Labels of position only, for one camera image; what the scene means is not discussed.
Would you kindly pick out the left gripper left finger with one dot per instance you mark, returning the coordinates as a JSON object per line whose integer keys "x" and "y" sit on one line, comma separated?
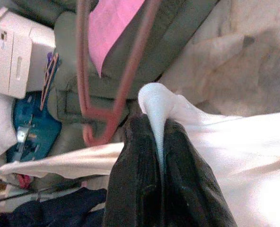
{"x": 135, "y": 184}

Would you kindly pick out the white garment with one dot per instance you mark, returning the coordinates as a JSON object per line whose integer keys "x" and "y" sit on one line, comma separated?
{"x": 237, "y": 153}

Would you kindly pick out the pink cloth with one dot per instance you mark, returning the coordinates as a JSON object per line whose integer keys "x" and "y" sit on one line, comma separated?
{"x": 109, "y": 30}

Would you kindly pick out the pink plastic hanger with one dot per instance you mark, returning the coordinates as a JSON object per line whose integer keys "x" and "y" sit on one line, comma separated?
{"x": 129, "y": 75}

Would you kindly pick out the dark navy garment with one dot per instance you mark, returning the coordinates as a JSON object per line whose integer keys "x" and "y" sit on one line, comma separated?
{"x": 59, "y": 210}

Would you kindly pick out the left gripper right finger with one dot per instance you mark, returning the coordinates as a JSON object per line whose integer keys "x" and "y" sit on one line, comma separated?
{"x": 192, "y": 189}

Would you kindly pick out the teal blue bag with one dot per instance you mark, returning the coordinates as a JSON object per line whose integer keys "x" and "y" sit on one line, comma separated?
{"x": 40, "y": 127}

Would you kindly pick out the white plastic box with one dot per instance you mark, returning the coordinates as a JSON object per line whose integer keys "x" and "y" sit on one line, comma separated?
{"x": 17, "y": 59}

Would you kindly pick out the off-white fabric cover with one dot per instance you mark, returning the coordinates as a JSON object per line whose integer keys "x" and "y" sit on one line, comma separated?
{"x": 248, "y": 59}

